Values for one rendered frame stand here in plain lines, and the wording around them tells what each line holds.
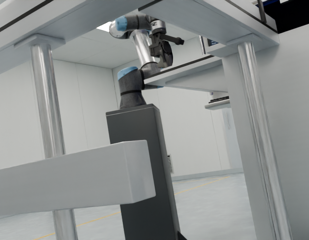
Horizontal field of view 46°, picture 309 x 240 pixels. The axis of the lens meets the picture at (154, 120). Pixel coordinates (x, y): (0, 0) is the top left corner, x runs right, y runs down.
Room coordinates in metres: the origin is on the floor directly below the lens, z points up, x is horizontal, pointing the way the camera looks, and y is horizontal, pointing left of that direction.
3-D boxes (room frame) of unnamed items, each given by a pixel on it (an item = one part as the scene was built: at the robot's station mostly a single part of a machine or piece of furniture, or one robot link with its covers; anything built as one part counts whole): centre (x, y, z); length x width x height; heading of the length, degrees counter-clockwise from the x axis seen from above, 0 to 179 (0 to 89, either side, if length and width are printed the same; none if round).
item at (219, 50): (1.33, -0.32, 0.87); 0.14 x 0.13 x 0.02; 56
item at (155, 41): (1.73, -0.09, 1.06); 0.09 x 0.08 x 0.12; 56
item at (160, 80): (1.82, -0.38, 0.87); 0.70 x 0.48 x 0.02; 146
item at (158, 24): (1.72, -0.09, 1.14); 0.08 x 0.08 x 0.05
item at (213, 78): (1.62, -0.23, 0.79); 0.34 x 0.03 x 0.13; 56
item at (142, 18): (1.82, -0.05, 1.21); 0.11 x 0.11 x 0.08; 14
